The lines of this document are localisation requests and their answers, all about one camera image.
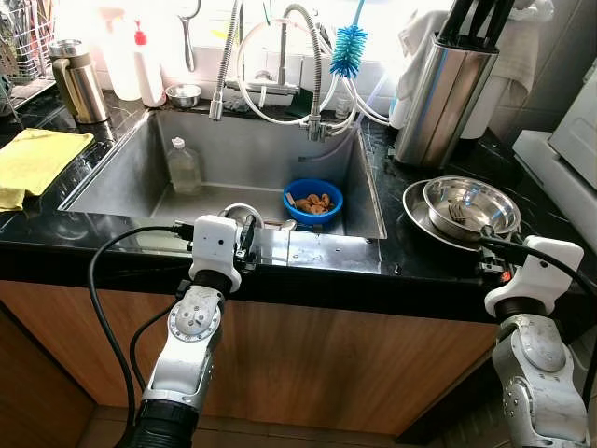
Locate shallow stainless steel plate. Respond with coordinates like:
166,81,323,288
402,179,525,255

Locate stainless steel kitchen sink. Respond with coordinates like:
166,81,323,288
58,107,388,276

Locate blue plastic bowl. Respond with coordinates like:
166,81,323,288
283,177,344,228

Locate brown fried food pieces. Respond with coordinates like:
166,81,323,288
291,192,335,216

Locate clear plastic bottle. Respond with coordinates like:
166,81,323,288
166,136,203,195

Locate white soap tray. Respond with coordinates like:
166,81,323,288
224,79,299,108

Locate flexible steel spray faucet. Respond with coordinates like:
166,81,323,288
209,0,245,122

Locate white appliance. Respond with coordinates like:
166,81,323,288
513,65,597,253

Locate wooden base cabinet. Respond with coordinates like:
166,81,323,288
0,280,505,438

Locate small steel condiment bowl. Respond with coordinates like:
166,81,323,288
164,83,203,109

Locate steel gooseneck faucet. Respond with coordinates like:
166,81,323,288
277,3,327,141

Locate stainless steel knife block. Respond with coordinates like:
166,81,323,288
392,35,500,169

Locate white squeeze bottle red cap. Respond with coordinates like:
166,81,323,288
132,21,167,106

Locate hanging steel ladle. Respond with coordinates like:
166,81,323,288
177,0,202,74

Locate blue bottle brush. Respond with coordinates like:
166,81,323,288
328,0,368,79

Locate large white plastic bottle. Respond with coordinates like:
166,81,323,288
101,9,141,102

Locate gold steel thermos jug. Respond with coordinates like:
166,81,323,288
47,38,110,125

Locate yellow cleaning cloth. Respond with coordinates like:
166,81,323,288
0,128,96,212

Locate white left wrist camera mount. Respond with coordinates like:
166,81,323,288
189,215,245,281

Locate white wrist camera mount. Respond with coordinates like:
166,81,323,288
485,236,585,318
189,215,245,281

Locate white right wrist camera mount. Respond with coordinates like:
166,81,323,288
485,236,585,318

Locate white flexible hose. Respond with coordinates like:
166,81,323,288
233,19,393,132

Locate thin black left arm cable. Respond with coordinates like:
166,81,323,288
129,301,180,393

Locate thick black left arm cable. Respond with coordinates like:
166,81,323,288
88,222,195,412

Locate black-handled knife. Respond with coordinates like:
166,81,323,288
478,0,516,48
437,0,472,43
457,0,493,46

